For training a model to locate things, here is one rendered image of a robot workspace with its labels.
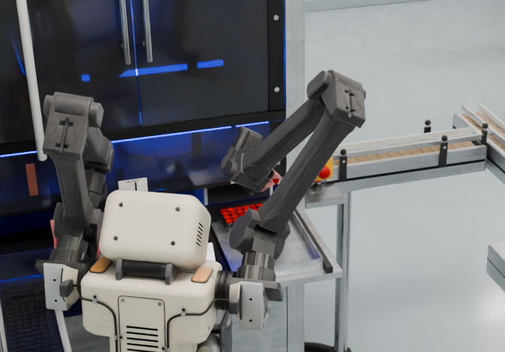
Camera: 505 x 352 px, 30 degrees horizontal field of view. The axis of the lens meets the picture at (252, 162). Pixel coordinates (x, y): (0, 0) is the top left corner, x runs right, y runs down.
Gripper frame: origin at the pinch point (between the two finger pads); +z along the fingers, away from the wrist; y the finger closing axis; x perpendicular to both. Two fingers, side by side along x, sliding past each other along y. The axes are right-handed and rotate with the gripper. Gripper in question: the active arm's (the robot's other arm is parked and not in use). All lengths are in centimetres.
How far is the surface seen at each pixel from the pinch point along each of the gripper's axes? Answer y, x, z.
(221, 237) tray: 31.4, -16.1, 20.1
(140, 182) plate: 33, -39, 2
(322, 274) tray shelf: 16.5, 15.5, 24.4
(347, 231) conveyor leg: 19, -17, 80
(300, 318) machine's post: 49, -4, 70
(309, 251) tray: 16.7, 4.9, 29.8
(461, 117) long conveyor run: -32, -28, 112
